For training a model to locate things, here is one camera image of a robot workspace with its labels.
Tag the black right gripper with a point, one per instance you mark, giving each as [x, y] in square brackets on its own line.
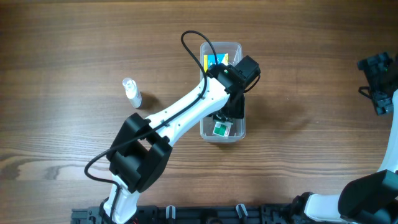
[382, 104]

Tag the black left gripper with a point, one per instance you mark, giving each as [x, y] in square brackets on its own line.
[225, 115]

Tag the white green Panadol box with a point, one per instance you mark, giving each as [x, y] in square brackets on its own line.
[222, 128]

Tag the blue VapoDrops lozenge box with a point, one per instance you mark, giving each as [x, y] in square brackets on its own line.
[216, 58]

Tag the white spray bottle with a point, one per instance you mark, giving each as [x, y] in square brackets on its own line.
[132, 92]

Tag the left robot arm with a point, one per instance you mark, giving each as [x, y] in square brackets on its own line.
[142, 147]

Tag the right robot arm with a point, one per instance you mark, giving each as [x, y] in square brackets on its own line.
[373, 198]

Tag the clear plastic container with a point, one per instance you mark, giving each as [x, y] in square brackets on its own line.
[238, 129]

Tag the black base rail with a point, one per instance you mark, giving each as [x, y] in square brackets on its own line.
[237, 214]

